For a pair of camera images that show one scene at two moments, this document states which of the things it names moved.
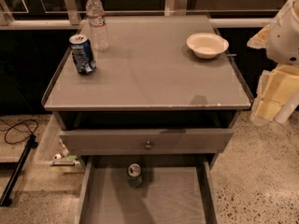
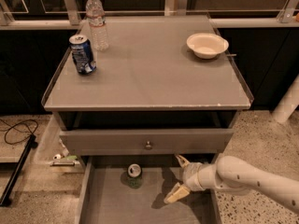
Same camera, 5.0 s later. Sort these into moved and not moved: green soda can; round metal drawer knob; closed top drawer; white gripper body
Moved: white gripper body
Not moved: green soda can; round metal drawer knob; closed top drawer
